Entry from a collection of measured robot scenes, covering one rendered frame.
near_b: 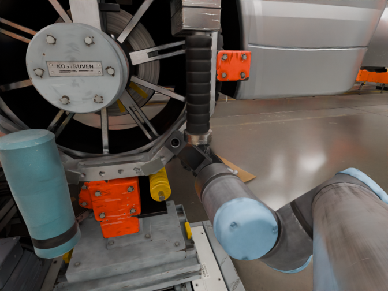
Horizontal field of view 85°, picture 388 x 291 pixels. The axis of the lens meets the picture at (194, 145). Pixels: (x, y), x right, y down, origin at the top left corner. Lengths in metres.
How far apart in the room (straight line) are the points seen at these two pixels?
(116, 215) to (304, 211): 0.46
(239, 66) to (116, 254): 0.74
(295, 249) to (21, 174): 0.48
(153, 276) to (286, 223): 0.58
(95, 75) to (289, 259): 0.44
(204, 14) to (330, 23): 0.62
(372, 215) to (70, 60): 0.38
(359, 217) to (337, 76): 0.76
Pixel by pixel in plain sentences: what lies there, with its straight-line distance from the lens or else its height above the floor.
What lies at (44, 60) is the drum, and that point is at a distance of 0.38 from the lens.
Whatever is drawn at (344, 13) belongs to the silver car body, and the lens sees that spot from 0.91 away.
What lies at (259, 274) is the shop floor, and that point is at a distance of 1.11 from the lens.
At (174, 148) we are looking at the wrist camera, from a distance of 0.47.
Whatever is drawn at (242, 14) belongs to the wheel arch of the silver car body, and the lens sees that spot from 0.71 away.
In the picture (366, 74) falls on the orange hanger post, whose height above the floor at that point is 0.62.
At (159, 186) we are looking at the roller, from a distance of 0.61.
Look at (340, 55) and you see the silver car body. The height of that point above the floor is 0.88.
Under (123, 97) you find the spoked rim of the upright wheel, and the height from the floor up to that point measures 0.77.
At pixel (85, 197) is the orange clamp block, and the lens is 0.63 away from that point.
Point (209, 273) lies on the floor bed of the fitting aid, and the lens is 0.98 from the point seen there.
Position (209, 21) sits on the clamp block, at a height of 0.91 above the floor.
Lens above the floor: 0.87
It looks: 22 degrees down
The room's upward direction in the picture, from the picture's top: straight up
